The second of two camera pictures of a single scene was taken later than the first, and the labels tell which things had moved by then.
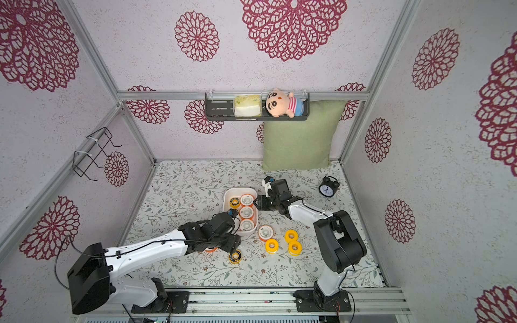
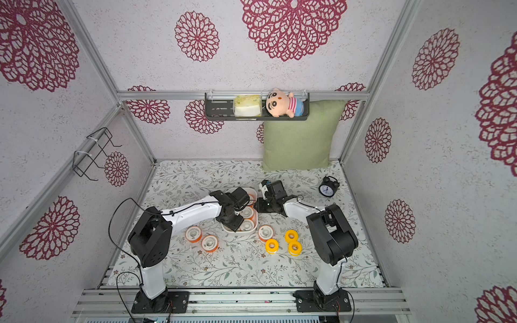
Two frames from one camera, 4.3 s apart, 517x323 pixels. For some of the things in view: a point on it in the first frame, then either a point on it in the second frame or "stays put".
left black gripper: [233, 243] -> [235, 226]
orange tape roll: [246, 212] stays put
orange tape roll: [265, 232] stays put
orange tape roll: [247, 200] stays put
